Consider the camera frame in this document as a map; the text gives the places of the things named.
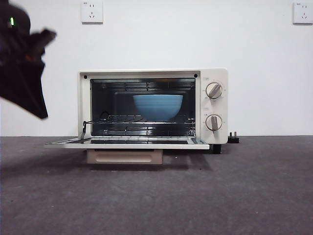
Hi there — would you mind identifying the oven door with beige handle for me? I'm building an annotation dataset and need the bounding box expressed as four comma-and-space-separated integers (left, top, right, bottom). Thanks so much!
45, 136, 210, 165

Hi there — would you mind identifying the blue ribbed bowl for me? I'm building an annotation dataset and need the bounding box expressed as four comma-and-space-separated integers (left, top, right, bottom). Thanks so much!
133, 94, 184, 122

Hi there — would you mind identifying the cream Toshiba toaster oven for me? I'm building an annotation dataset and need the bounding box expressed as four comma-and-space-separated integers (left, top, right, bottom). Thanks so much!
78, 68, 229, 155

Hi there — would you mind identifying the temperature knob beige pointer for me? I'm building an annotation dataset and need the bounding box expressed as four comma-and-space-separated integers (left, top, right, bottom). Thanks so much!
205, 82, 224, 99

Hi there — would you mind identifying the timer knob beige pointer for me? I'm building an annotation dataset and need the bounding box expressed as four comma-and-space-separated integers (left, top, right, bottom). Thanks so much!
205, 114, 223, 133

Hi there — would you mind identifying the black power plug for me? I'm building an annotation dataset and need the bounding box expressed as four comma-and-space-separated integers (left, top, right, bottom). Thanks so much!
228, 131, 240, 144

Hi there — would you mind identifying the white wall socket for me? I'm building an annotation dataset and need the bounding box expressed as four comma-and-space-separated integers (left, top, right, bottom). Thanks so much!
81, 1, 104, 24
292, 2, 313, 25

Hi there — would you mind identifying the metal wire oven rack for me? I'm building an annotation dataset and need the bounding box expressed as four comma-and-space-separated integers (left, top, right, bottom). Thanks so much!
84, 114, 196, 126

